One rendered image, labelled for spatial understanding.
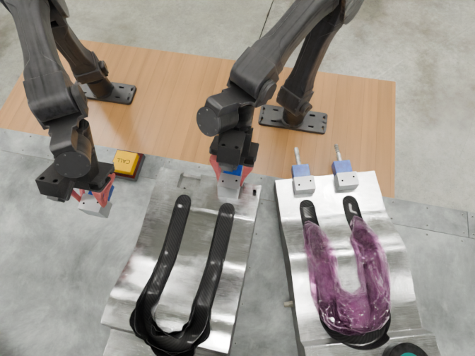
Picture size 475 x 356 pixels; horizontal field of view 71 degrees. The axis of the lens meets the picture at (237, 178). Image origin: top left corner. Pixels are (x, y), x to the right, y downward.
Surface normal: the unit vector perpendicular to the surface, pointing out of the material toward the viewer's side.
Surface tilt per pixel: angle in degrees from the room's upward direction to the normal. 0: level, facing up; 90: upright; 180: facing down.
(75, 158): 66
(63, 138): 24
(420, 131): 0
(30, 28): 14
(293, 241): 28
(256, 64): 19
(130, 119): 0
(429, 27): 0
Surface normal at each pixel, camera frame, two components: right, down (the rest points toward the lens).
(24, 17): 0.06, -0.18
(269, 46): -0.25, -0.17
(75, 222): -0.03, -0.40
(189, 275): 0.07, -0.76
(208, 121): -0.61, 0.37
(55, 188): -0.18, 0.62
